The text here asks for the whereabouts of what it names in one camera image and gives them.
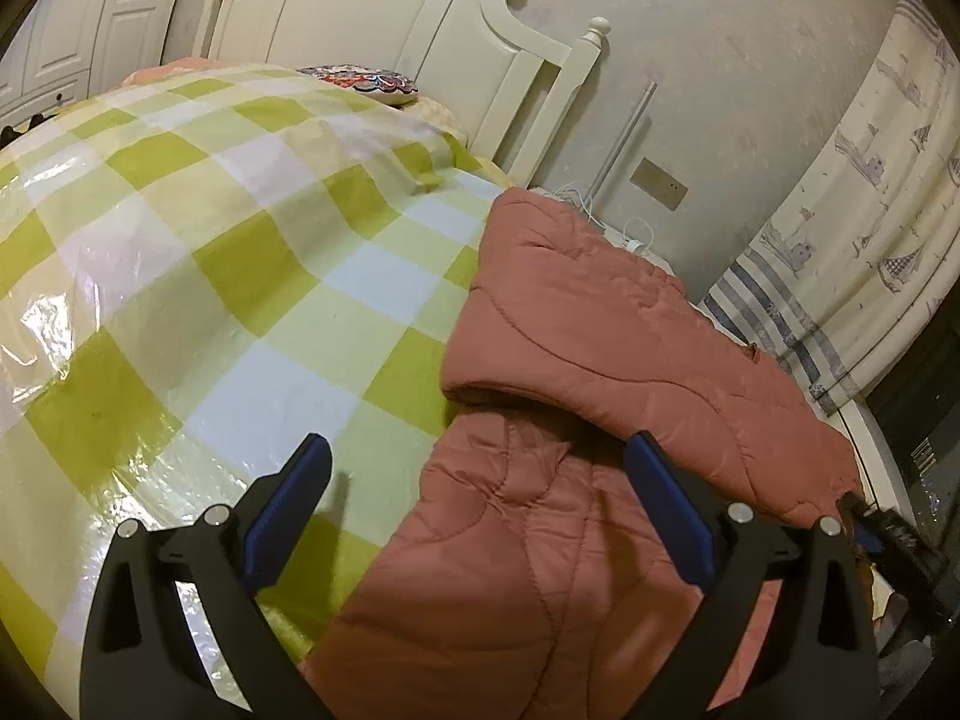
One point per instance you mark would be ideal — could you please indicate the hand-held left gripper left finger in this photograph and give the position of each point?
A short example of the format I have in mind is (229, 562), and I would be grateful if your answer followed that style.
(289, 511)

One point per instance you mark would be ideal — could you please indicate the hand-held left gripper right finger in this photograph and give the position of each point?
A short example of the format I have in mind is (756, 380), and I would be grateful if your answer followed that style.
(671, 511)

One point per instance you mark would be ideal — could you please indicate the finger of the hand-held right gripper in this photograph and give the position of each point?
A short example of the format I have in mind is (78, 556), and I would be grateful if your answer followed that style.
(896, 549)

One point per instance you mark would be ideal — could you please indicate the pink quilted jacket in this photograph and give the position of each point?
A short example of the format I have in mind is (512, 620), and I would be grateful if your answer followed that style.
(570, 315)

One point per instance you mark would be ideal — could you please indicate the white ledge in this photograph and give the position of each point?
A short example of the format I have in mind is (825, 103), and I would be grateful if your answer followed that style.
(877, 457)

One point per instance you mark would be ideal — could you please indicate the dark window pane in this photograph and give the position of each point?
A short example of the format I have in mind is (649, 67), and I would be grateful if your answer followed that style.
(926, 427)

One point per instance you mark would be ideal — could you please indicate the green checked bed sheet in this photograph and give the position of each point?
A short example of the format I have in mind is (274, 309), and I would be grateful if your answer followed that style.
(225, 240)

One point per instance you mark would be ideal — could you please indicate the sailboat print curtain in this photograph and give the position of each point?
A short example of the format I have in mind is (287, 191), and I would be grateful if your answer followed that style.
(862, 240)

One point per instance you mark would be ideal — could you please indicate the white pole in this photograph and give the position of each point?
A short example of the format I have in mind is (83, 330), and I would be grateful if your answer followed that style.
(619, 142)

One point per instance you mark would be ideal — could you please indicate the cream pillow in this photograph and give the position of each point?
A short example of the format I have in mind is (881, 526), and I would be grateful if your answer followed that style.
(435, 114)

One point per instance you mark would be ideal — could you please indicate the colourful patterned pillow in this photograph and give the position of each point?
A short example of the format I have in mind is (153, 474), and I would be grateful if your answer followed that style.
(364, 84)

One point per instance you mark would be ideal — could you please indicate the pink blanket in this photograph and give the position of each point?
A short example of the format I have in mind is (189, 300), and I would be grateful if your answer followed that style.
(161, 71)

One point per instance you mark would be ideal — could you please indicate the white bed headboard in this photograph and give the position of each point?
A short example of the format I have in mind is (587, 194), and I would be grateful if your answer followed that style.
(420, 22)

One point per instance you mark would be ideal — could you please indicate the white wardrobe doors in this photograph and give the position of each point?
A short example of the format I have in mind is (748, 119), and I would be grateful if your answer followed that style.
(127, 7)

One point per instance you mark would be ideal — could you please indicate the wall switch plate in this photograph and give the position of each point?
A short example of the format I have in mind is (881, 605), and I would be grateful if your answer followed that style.
(658, 184)

